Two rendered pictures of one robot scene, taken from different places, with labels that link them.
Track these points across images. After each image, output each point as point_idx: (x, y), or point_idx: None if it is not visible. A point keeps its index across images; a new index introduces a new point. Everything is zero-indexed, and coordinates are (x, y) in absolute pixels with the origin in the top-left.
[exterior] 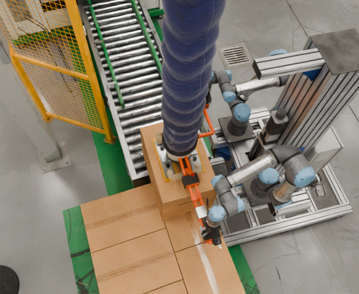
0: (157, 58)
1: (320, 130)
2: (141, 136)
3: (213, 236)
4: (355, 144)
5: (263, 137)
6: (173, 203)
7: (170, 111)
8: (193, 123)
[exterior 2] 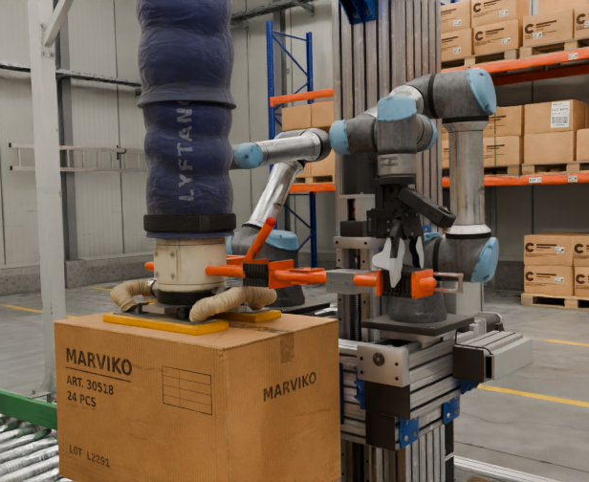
0: (3, 391)
1: (432, 164)
2: (65, 337)
3: (426, 202)
4: (487, 462)
5: (351, 222)
6: (251, 365)
7: (175, 35)
8: (226, 85)
